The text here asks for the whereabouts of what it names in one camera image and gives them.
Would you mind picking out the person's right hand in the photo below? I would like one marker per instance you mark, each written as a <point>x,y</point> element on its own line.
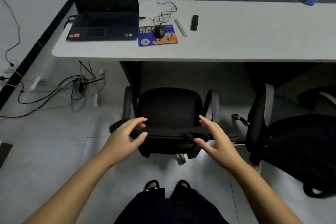
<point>223,150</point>

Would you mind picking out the person's left hand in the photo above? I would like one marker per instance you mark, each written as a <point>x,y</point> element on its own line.
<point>118,145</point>

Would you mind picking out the person's left forearm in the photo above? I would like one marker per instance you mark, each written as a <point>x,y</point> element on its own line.
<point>73,189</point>

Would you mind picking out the person's right forearm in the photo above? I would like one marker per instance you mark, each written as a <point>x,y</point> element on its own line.
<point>262,195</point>

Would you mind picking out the person's black trousers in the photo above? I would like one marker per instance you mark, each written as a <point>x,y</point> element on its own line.
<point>170,208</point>

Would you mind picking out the white floor power strip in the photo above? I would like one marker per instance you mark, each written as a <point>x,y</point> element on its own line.
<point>96,99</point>

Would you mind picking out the black sandal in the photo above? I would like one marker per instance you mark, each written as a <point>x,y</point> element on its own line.
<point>183,184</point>
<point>151,185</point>

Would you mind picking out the white power adapter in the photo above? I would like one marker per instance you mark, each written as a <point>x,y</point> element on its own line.
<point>101,73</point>

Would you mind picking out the white plug strip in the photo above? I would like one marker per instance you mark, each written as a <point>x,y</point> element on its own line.
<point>35,83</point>

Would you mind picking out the blue printed mouse pad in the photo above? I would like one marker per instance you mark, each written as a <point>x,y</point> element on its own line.
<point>147,40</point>

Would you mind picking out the dark floor mat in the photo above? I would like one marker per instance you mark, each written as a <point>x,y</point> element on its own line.
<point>4,153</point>

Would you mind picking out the black computer mouse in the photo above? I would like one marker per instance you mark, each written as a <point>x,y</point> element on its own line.
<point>159,31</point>

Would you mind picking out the silver flat bar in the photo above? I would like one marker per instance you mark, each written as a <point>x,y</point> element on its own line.
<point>181,27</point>

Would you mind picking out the black stick device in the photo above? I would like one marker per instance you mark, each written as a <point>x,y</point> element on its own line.
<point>194,23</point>

